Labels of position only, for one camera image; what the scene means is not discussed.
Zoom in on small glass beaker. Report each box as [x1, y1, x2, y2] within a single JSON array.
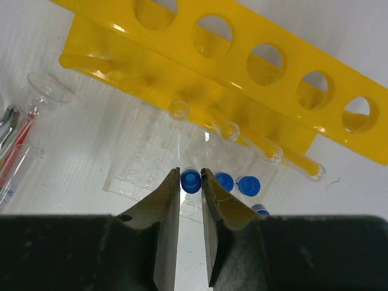
[[22, 73, 71, 119]]

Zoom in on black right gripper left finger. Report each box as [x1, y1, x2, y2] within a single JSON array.
[[1, 168, 180, 290]]

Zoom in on clear plastic tube rack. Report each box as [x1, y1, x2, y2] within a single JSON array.
[[103, 102, 278, 222]]

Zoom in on blue capped test tube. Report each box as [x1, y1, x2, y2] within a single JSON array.
[[180, 167, 202, 194]]

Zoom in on metal crucible tongs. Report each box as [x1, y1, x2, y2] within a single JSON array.
[[1, 104, 20, 152]]

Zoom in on yellow test tube rack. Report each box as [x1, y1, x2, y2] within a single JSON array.
[[58, 1, 387, 166]]

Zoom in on clear test tube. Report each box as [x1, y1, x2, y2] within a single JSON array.
[[283, 149, 326, 182]]

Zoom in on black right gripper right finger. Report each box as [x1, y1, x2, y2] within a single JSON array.
[[201, 169, 387, 290]]

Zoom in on red orange stirring rod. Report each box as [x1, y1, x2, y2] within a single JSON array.
[[1, 116, 33, 189]]

